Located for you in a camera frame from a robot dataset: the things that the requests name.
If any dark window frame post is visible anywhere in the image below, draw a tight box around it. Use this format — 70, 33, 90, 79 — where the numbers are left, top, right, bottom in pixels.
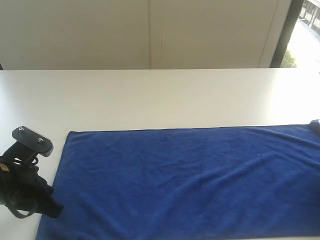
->
269, 0, 304, 68

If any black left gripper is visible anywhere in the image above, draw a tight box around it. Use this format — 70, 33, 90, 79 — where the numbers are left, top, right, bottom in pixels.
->
0, 156, 64, 218

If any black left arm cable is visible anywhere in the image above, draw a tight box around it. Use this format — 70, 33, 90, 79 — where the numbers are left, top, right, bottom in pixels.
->
0, 192, 38, 220

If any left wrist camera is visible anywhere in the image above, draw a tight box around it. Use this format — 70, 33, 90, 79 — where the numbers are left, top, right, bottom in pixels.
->
2, 126, 54, 166

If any blue microfibre towel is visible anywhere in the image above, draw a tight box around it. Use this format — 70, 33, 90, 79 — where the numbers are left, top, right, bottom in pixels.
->
36, 120, 320, 240

